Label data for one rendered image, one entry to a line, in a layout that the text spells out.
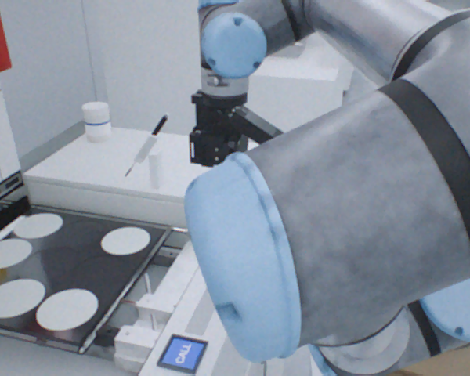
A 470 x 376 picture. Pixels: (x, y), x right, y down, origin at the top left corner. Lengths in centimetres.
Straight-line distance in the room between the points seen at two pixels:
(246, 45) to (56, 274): 60
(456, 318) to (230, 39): 42
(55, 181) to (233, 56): 72
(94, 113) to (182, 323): 76
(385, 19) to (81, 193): 90
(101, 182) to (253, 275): 93
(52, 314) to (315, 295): 70
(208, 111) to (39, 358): 52
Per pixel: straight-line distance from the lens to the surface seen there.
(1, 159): 119
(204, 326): 74
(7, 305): 94
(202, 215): 24
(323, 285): 23
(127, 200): 111
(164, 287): 93
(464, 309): 64
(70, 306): 90
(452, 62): 27
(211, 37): 57
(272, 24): 59
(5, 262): 105
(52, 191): 121
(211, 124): 76
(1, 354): 97
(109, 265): 97
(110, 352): 88
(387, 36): 38
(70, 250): 104
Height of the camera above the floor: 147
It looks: 29 degrees down
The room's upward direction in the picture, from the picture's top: straight up
